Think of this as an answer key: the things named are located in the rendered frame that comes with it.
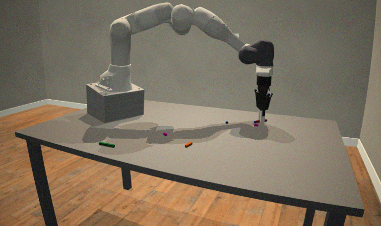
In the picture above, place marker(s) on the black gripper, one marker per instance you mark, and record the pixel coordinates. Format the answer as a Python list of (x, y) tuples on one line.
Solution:
[(263, 96)]

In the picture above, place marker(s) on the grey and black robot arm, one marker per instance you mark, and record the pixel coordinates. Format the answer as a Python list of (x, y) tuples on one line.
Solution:
[(181, 18)]

